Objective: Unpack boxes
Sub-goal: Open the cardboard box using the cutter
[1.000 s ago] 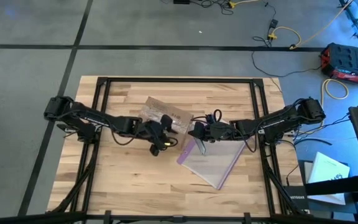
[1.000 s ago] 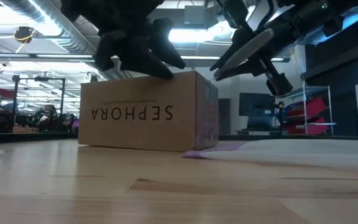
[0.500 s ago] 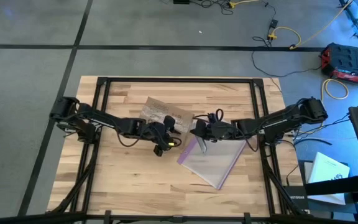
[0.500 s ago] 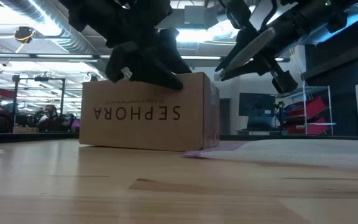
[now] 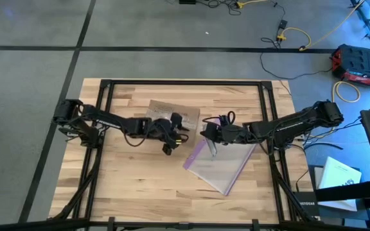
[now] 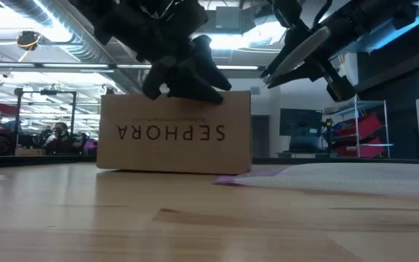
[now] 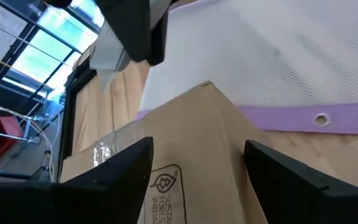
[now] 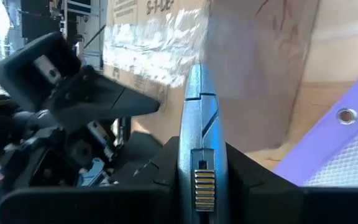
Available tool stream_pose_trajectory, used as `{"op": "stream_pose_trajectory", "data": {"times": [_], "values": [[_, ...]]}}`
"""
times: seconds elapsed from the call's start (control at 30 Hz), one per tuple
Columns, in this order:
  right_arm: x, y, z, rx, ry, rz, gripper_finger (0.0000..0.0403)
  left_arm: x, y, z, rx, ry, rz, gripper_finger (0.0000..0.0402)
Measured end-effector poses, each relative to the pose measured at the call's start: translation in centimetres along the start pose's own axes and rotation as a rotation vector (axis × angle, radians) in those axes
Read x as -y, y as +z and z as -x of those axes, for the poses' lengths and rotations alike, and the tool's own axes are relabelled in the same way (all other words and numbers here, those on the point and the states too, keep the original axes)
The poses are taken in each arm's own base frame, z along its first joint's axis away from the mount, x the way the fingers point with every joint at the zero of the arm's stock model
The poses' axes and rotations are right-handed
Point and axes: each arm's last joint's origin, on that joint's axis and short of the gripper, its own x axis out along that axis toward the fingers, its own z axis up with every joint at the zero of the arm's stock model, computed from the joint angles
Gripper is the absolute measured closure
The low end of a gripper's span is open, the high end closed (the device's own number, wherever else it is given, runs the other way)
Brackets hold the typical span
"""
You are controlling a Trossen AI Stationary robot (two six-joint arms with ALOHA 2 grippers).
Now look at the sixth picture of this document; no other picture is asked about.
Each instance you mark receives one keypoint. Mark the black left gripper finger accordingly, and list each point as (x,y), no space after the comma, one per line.
(191,87)
(207,62)

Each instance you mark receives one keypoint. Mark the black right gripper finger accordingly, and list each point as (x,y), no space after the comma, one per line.
(297,36)
(297,77)

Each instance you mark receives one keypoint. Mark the grey utility knife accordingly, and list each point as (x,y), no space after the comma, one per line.
(300,52)

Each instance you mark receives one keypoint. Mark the brown Sephora cardboard box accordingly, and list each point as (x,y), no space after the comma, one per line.
(176,153)

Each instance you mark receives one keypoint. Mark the white mesh pouch purple trim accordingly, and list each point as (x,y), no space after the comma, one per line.
(340,178)

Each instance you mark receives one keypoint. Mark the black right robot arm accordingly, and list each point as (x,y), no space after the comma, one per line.
(384,16)

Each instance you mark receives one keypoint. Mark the black computer monitor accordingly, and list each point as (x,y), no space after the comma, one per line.
(300,122)

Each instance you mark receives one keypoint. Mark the grey door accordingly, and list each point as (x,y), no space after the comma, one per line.
(260,136)

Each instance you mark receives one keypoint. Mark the long ceiling light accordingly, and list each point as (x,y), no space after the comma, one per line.
(75,66)

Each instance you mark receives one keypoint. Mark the person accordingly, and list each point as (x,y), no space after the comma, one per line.
(62,143)

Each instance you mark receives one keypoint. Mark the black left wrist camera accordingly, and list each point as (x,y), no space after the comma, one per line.
(156,80)

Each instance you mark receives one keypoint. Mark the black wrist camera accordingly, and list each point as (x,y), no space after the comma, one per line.
(156,80)
(342,89)

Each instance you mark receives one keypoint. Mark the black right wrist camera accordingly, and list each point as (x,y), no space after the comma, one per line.
(342,89)

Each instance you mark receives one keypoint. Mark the black camera gantry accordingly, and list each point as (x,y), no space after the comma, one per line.
(46,92)

